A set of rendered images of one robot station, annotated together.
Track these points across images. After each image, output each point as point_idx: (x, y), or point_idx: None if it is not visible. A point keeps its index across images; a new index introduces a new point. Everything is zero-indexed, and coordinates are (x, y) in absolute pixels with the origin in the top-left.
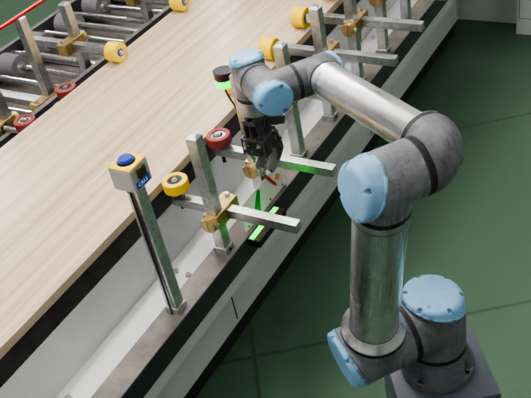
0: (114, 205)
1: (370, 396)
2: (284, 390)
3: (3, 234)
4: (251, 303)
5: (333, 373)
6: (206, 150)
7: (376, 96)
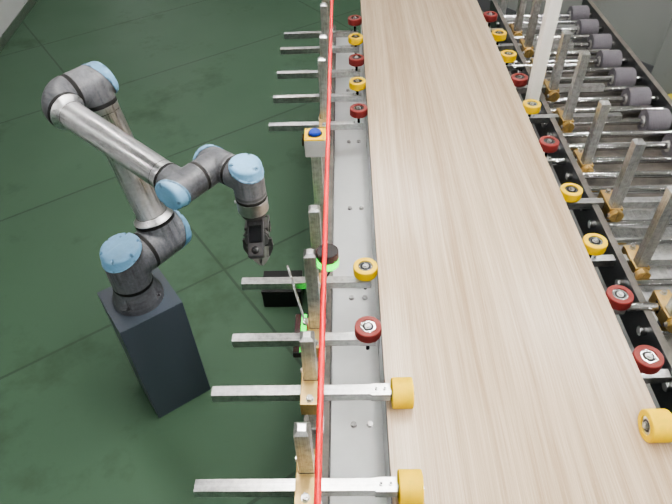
0: (396, 234)
1: (244, 432)
2: None
3: (460, 193)
4: None
5: (281, 440)
6: None
7: (102, 123)
